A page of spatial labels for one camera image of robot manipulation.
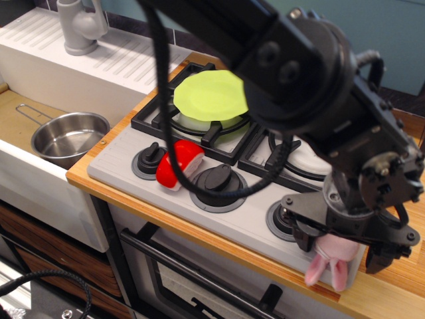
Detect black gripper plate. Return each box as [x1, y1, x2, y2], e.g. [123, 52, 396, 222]
[281, 191, 420, 274]

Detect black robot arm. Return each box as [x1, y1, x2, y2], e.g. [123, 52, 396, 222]
[140, 1, 424, 274]

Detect pink stuffed rabbit toy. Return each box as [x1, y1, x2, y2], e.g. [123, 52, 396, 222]
[305, 234, 360, 292]

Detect black right stove knob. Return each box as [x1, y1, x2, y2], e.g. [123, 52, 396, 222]
[266, 201, 296, 243]

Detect black stove knob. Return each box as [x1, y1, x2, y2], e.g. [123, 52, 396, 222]
[266, 201, 296, 243]
[190, 164, 248, 213]
[131, 142, 167, 181]

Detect black right burner grate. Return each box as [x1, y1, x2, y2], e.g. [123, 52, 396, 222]
[238, 128, 331, 193]

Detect black middle stove knob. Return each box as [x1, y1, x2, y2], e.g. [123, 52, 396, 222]
[190, 164, 248, 213]

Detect toy oven door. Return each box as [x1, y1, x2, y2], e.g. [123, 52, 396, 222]
[109, 205, 347, 318]

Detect red white toy sushi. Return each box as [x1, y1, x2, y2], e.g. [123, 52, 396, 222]
[155, 140, 205, 191]

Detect green plastic plate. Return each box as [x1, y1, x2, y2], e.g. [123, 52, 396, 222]
[173, 70, 248, 122]

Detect black left stove knob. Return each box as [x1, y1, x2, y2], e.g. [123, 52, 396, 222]
[131, 142, 167, 181]

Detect grey toy stove top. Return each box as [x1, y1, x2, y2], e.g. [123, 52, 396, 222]
[87, 123, 315, 272]

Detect stainless steel pot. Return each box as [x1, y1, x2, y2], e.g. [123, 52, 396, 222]
[15, 104, 110, 169]

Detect wooden drawer fronts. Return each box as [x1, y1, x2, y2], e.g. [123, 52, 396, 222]
[1, 201, 132, 318]

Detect grey toy faucet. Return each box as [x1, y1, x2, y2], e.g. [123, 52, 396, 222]
[56, 0, 108, 56]

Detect white toy sink unit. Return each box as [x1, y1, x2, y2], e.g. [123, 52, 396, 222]
[0, 7, 193, 252]

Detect black braided cable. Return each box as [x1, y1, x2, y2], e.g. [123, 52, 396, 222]
[0, 6, 293, 319]

